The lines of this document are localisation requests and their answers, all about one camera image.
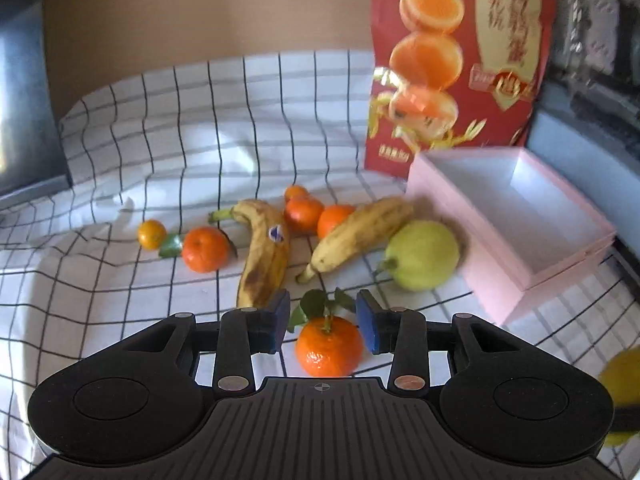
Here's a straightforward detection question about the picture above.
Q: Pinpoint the green pear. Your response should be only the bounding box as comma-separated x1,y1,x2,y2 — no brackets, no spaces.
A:
376,220,461,293

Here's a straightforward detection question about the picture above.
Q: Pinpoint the pink cardboard box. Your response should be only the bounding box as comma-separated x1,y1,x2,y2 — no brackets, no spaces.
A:
405,146,619,326

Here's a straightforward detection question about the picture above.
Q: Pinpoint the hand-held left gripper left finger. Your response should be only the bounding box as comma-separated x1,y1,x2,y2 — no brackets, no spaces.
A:
119,288,292,394

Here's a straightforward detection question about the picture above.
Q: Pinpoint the small yellowish tangerine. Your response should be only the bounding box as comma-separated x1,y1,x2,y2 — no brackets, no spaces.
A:
137,220,168,251

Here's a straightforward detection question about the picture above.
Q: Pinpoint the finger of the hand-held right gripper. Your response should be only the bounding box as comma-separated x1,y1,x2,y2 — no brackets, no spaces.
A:
611,406,640,434

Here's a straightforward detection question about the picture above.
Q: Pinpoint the tangerine with single leaf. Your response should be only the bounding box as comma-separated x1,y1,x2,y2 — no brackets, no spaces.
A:
158,226,239,275

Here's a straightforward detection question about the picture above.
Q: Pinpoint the yellow lemon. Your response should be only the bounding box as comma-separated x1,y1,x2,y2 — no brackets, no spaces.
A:
599,347,640,447

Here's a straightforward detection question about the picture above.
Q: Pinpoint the white checkered cloth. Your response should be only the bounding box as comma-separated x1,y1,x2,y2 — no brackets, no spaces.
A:
0,49,640,480

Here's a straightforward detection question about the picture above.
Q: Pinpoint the black monitor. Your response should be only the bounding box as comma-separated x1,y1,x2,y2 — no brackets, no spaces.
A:
0,0,74,207

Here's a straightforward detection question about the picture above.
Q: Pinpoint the banana with blue sticker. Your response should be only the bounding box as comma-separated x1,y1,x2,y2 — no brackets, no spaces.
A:
208,199,291,309

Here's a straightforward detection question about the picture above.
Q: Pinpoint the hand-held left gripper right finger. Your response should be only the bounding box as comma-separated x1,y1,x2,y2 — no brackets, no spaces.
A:
355,290,527,393

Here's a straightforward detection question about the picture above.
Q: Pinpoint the red printed gift box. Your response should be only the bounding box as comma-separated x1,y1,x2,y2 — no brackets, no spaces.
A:
363,0,559,181

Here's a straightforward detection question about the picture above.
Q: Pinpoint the spotted yellow banana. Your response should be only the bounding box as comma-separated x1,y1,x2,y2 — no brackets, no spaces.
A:
295,196,416,284

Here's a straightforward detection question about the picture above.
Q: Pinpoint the tangerine with leafy stem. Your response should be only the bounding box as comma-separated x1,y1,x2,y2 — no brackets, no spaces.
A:
287,287,365,378

